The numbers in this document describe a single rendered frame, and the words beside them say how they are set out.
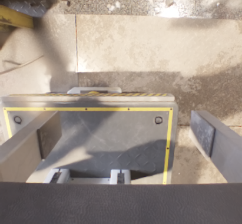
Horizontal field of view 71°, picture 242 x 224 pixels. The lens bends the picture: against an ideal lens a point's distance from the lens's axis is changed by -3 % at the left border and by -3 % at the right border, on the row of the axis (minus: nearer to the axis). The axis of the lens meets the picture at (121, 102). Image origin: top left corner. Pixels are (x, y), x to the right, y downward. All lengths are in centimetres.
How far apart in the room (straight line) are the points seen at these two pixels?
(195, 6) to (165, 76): 37
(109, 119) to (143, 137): 15
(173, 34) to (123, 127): 55
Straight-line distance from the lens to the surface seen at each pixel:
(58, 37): 100
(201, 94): 106
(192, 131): 17
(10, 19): 88
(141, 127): 69
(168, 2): 97
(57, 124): 17
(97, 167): 79
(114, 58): 94
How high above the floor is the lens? 94
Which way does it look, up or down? 73 degrees down
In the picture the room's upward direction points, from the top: 178 degrees counter-clockwise
